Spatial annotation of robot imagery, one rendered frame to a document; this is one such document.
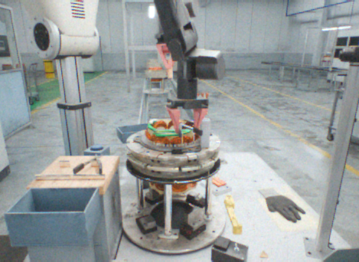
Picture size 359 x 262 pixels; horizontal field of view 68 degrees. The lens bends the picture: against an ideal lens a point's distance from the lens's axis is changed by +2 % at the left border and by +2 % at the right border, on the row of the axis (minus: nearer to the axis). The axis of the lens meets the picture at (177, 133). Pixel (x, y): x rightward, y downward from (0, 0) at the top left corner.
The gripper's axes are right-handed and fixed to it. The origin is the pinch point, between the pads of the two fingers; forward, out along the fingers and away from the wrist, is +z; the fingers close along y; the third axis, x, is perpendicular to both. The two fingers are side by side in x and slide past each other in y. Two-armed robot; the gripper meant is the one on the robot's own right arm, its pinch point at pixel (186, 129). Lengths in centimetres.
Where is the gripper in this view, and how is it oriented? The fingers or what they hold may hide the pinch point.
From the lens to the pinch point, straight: 75.7
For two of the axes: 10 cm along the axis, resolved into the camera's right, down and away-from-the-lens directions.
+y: 9.5, -0.8, 3.0
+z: -0.1, 9.6, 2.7
